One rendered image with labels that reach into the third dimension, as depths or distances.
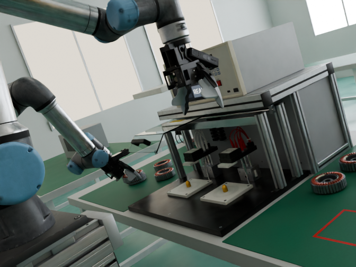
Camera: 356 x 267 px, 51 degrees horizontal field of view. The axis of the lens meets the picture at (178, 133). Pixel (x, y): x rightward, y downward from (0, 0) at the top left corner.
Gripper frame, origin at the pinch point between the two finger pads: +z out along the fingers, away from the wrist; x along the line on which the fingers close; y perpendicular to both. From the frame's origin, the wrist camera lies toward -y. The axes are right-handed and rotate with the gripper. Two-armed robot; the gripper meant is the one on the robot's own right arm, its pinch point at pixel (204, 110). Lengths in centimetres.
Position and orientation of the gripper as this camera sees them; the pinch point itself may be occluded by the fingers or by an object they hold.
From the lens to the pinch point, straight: 102.9
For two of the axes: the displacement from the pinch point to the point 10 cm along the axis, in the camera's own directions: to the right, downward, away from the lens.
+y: -6.8, 3.4, -6.5
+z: 3.1, 9.4, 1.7
